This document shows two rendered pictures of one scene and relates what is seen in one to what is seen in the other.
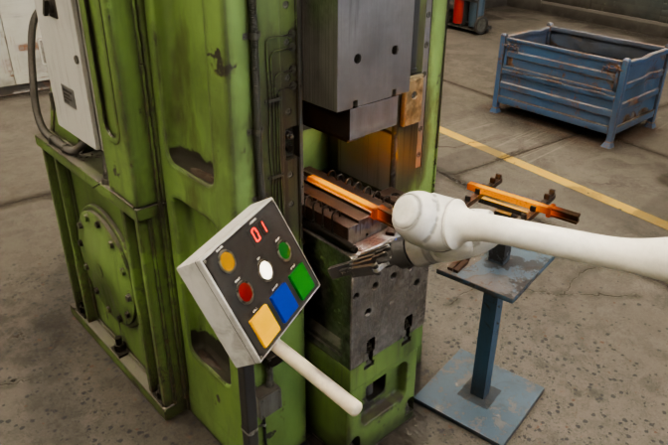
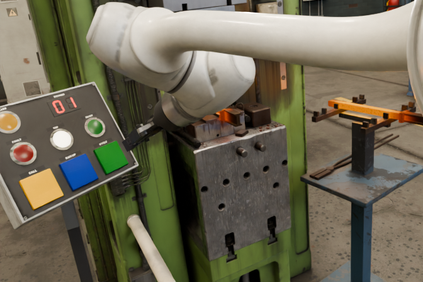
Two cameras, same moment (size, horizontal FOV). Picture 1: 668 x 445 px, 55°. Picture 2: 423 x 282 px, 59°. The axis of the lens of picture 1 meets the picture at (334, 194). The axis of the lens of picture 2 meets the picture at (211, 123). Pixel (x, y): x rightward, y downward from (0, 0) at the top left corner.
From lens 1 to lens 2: 96 cm
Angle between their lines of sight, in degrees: 19
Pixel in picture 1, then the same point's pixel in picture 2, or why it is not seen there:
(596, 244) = (330, 26)
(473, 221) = (162, 20)
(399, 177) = (264, 95)
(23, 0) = not seen: hidden behind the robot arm
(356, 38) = not seen: outside the picture
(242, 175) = (92, 73)
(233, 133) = (78, 34)
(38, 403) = (29, 270)
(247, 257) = (38, 124)
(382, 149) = not seen: hidden behind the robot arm
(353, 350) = (209, 242)
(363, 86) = not seen: outside the picture
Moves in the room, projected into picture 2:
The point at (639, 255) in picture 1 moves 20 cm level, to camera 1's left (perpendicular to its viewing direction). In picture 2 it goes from (398, 24) to (206, 39)
